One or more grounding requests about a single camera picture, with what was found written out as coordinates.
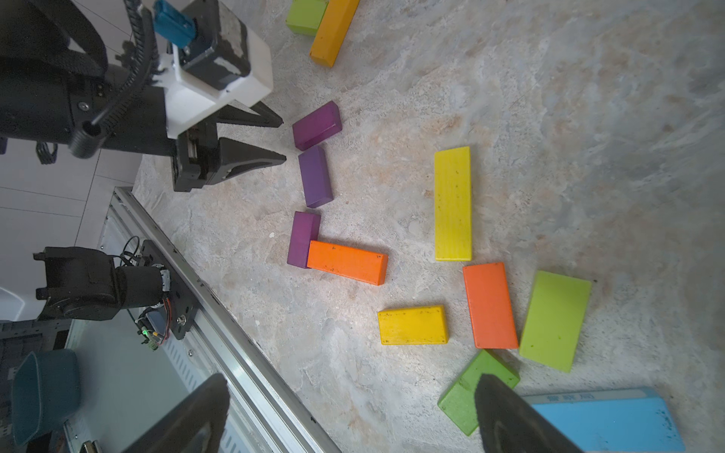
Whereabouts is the orange long block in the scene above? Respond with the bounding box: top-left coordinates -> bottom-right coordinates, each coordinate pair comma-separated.
307,241 -> 388,286

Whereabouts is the yellow long block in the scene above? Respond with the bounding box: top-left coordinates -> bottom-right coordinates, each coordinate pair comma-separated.
433,146 -> 473,262

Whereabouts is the red-orange block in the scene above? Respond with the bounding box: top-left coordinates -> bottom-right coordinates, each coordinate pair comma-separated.
463,262 -> 519,349

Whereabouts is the yellow short block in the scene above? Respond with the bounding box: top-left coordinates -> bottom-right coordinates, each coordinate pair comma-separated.
378,305 -> 449,345

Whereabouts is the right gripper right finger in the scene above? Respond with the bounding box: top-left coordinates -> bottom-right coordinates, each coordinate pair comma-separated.
474,374 -> 583,453

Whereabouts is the light blue block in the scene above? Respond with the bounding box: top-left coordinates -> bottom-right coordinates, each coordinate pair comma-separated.
524,388 -> 685,452

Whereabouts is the purple block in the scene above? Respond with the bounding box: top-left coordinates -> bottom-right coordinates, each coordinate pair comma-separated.
298,145 -> 333,209
293,101 -> 343,151
287,211 -> 321,269

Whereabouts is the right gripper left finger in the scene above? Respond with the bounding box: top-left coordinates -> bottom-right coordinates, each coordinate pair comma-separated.
125,373 -> 230,452

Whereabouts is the lime green small block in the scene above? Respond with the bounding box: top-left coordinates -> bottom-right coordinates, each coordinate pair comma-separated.
285,0 -> 328,36

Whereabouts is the amber long block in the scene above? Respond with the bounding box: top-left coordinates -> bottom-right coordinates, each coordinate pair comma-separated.
310,0 -> 360,68

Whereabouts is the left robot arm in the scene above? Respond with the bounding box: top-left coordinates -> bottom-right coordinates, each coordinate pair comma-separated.
1,1 -> 285,192

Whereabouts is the teal bin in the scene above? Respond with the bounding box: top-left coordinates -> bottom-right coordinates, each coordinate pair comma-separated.
11,349 -> 81,447

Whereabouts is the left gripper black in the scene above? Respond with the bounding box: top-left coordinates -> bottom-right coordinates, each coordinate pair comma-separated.
172,102 -> 286,193

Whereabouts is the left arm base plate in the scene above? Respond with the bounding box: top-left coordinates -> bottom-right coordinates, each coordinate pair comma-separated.
141,240 -> 199,340

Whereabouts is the aluminium rail frame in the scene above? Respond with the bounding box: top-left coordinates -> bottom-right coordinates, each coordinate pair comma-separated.
63,187 -> 339,452

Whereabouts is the left circuit board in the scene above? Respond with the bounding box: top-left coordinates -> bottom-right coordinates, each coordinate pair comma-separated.
134,310 -> 168,351

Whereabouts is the lime green flat block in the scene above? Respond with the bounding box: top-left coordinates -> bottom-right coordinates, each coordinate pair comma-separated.
519,271 -> 592,373

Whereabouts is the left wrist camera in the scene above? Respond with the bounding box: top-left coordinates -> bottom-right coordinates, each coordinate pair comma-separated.
153,1 -> 274,139

